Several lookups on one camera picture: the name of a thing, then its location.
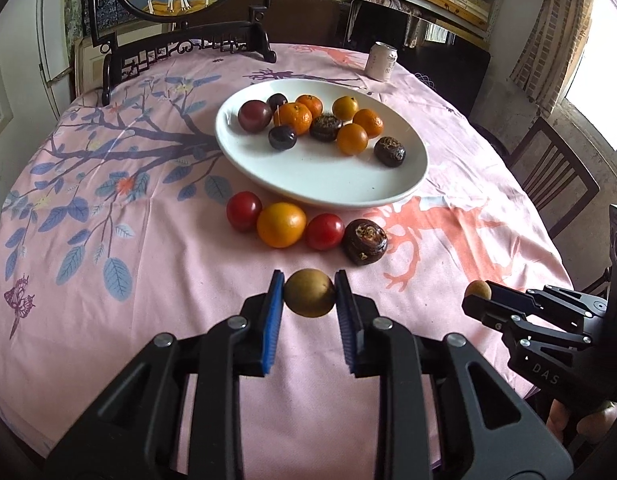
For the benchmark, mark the white door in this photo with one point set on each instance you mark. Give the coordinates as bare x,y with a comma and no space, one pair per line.
56,35

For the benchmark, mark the beige patterned curtain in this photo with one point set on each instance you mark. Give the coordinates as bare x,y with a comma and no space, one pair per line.
553,35

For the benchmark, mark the smooth orange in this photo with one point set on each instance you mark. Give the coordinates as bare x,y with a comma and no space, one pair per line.
345,107
352,139
281,224

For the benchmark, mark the white plate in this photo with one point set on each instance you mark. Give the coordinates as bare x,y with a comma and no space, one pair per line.
313,180

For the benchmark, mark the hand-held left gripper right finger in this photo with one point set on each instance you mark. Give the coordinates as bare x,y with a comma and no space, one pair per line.
347,330

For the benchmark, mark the dark wooden chair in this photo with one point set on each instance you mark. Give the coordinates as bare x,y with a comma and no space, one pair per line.
570,152

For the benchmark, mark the red tomato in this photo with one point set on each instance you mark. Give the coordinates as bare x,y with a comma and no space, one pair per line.
244,210
325,231

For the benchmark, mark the person's right hand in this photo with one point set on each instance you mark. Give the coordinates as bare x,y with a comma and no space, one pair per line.
595,422

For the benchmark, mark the tan longan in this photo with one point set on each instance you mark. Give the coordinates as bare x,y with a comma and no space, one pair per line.
309,292
476,290

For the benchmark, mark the tangerine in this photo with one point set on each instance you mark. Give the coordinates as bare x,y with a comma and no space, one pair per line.
368,122
311,104
295,119

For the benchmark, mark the large dark purple plum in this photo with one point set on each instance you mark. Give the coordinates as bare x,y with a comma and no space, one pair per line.
255,116

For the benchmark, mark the black cabinet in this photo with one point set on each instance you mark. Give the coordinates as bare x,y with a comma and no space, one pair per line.
438,75

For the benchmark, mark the pink printed tablecloth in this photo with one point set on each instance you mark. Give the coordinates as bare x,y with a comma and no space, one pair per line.
138,260

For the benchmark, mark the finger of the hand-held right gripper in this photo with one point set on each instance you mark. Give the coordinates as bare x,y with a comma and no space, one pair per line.
488,312
510,299

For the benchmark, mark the red tomato middle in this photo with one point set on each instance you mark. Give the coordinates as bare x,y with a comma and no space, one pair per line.
325,231

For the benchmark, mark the red tomato left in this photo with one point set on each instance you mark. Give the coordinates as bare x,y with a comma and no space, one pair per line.
244,210

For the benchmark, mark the brown water chestnut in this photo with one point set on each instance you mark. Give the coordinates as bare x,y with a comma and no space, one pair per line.
365,241
326,127
390,151

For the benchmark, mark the small dark purple plum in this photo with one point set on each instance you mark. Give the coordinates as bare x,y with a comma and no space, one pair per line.
277,101
282,138

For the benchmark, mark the bright window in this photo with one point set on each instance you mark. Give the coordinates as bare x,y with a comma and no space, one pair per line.
603,60

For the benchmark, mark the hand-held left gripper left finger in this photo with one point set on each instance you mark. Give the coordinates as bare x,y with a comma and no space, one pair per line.
271,330

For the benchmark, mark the beige drink can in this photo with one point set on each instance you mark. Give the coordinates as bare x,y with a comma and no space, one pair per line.
381,62

